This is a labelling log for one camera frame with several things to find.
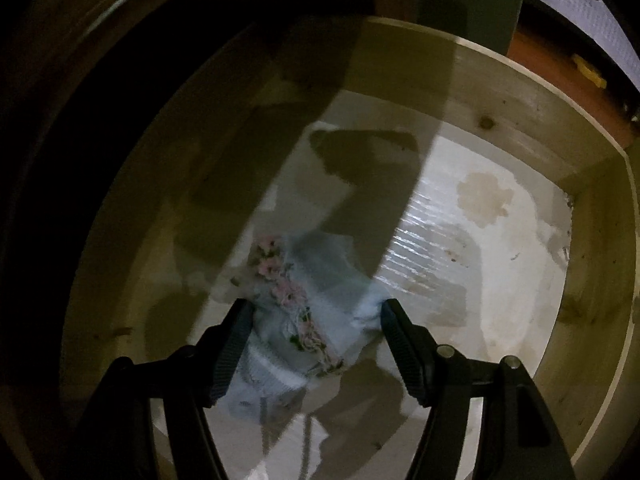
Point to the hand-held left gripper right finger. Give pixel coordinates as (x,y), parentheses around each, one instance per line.
(406,355)

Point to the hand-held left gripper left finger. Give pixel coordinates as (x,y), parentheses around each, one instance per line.
(230,352)

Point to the light blue floral lace underwear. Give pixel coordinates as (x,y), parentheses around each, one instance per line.
(325,285)

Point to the wooden drawer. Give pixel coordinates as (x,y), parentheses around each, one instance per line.
(500,285)

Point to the brown wooden nightstand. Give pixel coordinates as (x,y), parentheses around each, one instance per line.
(75,60)

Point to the small yellow object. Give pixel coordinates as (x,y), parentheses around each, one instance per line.
(590,71)

